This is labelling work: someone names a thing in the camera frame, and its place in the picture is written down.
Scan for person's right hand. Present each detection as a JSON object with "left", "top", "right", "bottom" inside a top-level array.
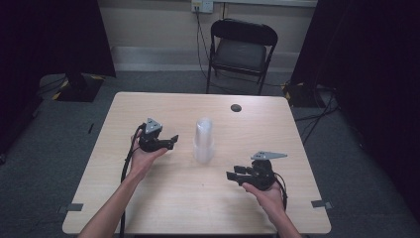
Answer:
[{"left": 241, "top": 180, "right": 287, "bottom": 216}]

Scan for person's left hand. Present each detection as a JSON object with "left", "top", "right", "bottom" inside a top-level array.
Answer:
[{"left": 128, "top": 128, "right": 169, "bottom": 182}]

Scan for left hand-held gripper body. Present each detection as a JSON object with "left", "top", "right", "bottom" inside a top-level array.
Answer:
[{"left": 138, "top": 117, "right": 172, "bottom": 154}]

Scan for dark curtain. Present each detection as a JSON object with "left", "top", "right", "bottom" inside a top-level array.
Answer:
[
  {"left": 289, "top": 0, "right": 420, "bottom": 224},
  {"left": 0, "top": 0, "right": 117, "bottom": 157}
]

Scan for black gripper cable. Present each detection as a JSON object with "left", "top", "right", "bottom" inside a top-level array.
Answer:
[
  {"left": 272, "top": 172, "right": 289, "bottom": 211},
  {"left": 119, "top": 122, "right": 147, "bottom": 238}
]

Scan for black folding chair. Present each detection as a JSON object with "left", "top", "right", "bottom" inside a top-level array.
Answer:
[{"left": 205, "top": 18, "right": 279, "bottom": 96}]

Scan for black cable from wall socket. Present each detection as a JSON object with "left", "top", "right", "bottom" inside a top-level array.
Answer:
[{"left": 194, "top": 8, "right": 213, "bottom": 81}]

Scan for white wall socket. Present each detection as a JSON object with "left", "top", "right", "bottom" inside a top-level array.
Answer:
[{"left": 190, "top": 0, "right": 215, "bottom": 15}]

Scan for black floor cables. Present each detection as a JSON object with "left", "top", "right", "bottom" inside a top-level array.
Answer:
[{"left": 293, "top": 84, "right": 342, "bottom": 145}]

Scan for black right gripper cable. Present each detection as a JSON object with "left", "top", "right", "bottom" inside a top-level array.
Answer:
[{"left": 272, "top": 172, "right": 289, "bottom": 211}]

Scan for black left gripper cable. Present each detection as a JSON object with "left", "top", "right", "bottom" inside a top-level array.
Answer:
[{"left": 119, "top": 122, "right": 147, "bottom": 238}]

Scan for grey tape strip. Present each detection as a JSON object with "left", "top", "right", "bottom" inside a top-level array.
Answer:
[
  {"left": 57, "top": 202, "right": 84, "bottom": 214},
  {"left": 310, "top": 198, "right": 334, "bottom": 210}
]

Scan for black stand base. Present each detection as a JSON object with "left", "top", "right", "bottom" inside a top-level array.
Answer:
[
  {"left": 282, "top": 81, "right": 319, "bottom": 109},
  {"left": 52, "top": 72, "right": 106, "bottom": 103}
]

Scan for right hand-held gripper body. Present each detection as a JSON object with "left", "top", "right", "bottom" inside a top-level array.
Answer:
[{"left": 243, "top": 151, "right": 288, "bottom": 192}]

